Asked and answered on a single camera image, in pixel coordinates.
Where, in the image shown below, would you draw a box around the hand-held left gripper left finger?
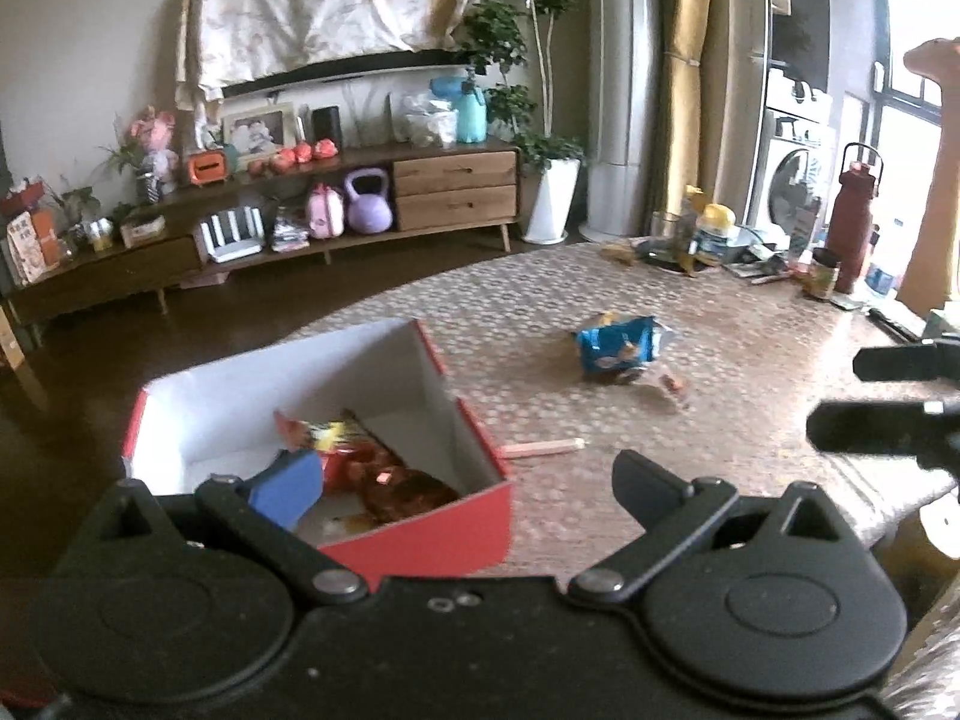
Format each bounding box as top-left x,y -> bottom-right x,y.
90,448 -> 370,607

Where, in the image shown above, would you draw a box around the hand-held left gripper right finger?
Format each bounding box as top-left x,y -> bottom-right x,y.
568,452 -> 863,607

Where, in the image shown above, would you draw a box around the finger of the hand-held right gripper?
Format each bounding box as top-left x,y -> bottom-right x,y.
808,399 -> 960,466
853,341 -> 960,382

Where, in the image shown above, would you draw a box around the white egg print snack packet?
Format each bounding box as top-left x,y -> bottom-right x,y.
319,511 -> 377,542

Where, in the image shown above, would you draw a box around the orange yellow snack packet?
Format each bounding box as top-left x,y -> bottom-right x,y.
272,409 -> 377,462

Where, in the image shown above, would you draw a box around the small clear candy packet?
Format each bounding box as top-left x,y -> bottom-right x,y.
649,371 -> 691,410

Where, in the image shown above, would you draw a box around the brown snack packet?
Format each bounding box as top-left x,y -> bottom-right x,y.
360,465 -> 461,523

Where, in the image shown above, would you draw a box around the blue snack packet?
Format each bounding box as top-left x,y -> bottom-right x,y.
576,313 -> 668,382

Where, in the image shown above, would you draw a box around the red cardboard box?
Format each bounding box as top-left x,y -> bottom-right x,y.
124,319 -> 513,590

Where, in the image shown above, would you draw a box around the black remote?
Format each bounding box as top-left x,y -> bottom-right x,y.
866,307 -> 928,343

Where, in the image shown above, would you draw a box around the clear water bottle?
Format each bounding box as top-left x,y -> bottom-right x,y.
866,229 -> 902,298

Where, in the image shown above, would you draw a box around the pink stick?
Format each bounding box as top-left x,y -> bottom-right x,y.
499,439 -> 584,459

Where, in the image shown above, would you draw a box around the glass jar with dark lid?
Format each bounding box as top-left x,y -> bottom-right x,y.
806,247 -> 842,300

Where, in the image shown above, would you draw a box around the dark red thermos bottle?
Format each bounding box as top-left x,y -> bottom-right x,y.
825,142 -> 886,295

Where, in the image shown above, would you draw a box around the tan tall figure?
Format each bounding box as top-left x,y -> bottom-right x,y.
896,37 -> 960,316

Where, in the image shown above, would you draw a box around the white washing machine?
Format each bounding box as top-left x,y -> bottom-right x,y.
746,90 -> 835,241

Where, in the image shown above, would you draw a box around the black round tray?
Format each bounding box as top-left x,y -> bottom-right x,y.
643,236 -> 725,272

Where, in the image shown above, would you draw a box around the yellow lid bottle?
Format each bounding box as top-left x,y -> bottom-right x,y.
694,204 -> 738,265

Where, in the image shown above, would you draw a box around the glass cup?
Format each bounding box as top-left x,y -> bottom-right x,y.
651,211 -> 682,256

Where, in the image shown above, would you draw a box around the white router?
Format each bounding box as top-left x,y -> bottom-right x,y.
195,210 -> 263,263

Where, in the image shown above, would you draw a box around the stack of magazines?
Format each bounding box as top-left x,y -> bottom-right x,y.
270,217 -> 310,253

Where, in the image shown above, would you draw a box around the yellow tall packet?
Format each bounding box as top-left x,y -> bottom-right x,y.
679,185 -> 707,278

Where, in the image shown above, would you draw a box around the pink small suitcase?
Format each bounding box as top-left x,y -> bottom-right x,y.
306,184 -> 347,239

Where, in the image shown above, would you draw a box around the purple kettlebell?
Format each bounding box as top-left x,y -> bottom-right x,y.
343,167 -> 395,235

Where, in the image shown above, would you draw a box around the small tan box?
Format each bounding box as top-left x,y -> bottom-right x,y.
120,214 -> 167,248

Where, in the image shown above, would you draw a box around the potted tree in white pot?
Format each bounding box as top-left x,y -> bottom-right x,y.
457,0 -> 590,245

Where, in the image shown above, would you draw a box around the brown cardboard box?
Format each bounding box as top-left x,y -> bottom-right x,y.
0,304 -> 31,372

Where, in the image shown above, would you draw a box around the orange box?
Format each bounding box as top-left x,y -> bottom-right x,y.
187,150 -> 239,186

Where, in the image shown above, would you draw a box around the patterned vase with plant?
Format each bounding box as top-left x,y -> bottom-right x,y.
101,139 -> 163,205

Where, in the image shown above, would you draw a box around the wooden television cabinet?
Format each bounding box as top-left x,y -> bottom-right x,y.
4,142 -> 524,327

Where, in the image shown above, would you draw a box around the white orange packet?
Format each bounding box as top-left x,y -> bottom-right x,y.
6,210 -> 61,286

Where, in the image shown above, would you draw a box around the yellow curtain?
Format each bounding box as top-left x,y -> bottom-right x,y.
649,0 -> 715,241

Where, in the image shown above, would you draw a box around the black speaker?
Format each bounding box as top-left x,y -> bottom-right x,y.
311,106 -> 344,151

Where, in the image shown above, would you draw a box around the pink plush bouquet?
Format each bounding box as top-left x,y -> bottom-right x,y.
127,106 -> 181,192

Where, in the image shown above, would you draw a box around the clear plastic bag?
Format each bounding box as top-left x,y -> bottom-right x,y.
401,90 -> 458,149

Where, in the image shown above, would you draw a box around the grey standing air conditioner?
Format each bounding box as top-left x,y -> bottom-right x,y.
585,0 -> 668,237

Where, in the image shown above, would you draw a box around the red gift box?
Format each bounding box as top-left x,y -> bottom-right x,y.
0,178 -> 46,215

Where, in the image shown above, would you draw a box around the teal spray bottle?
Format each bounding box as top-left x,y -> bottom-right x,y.
430,67 -> 488,143

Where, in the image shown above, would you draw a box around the black television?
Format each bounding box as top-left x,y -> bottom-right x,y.
221,49 -> 470,100

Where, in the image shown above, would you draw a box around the floral cloth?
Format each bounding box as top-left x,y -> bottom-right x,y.
176,0 -> 462,102

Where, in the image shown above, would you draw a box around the white photo frame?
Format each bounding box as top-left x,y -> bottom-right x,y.
223,103 -> 297,155

